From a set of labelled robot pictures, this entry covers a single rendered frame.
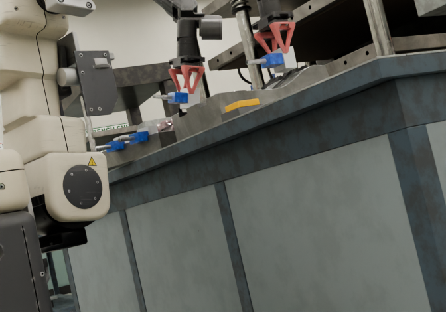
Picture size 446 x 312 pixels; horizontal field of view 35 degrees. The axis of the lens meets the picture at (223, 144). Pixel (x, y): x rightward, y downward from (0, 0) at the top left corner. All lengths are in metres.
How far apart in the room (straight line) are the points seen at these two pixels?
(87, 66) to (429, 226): 0.89
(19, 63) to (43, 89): 0.08
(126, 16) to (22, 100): 8.21
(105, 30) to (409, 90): 8.56
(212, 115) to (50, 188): 0.46
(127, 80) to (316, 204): 5.19
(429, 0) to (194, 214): 1.04
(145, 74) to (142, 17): 3.34
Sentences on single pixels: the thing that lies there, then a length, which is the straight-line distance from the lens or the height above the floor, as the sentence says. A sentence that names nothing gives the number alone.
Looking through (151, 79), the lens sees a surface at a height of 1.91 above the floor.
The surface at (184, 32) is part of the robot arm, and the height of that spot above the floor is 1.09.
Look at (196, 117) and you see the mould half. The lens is 1.89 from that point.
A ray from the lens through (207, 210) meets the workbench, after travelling 1.88.
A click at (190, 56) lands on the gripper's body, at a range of 1.92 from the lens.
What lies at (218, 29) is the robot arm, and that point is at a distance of 1.96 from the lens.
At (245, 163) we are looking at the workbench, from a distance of 1.69.
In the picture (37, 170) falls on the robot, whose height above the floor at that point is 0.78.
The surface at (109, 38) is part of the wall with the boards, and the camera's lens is 9.72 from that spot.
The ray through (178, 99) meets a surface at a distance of 1.93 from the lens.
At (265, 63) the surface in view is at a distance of 1.77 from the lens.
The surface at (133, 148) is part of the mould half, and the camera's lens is 2.10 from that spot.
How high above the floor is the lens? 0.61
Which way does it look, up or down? 5 degrees up
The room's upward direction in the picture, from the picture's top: 13 degrees counter-clockwise
